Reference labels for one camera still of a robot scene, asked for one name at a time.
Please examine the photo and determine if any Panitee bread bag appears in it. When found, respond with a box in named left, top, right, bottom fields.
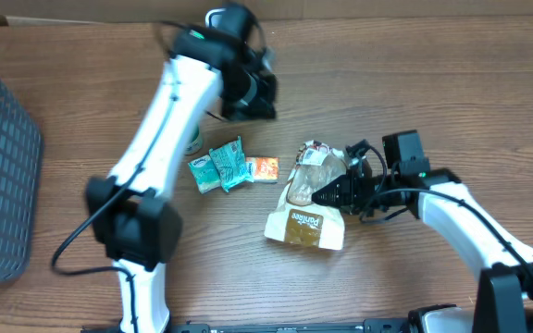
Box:
left=264, top=140, right=347, bottom=251

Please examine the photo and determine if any green lid jar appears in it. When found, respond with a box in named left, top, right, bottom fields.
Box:
left=185, top=126, right=204, bottom=155

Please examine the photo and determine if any orange snack packet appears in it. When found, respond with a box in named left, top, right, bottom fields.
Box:
left=245, top=157, right=279, bottom=183

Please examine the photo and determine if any teal snack packet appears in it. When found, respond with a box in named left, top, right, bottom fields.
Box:
left=209, top=137, right=254, bottom=192

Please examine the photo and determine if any small teal tissue pack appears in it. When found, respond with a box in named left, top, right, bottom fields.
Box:
left=188, top=154, right=221, bottom=194

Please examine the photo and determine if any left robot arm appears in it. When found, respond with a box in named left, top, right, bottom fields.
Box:
left=50, top=3, right=277, bottom=332

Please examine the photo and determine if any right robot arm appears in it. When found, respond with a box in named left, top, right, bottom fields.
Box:
left=312, top=130, right=533, bottom=333

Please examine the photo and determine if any cardboard backdrop wall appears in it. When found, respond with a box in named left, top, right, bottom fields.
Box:
left=0, top=0, right=533, bottom=24

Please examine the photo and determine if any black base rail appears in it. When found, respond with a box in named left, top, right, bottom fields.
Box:
left=81, top=317, right=494, bottom=333

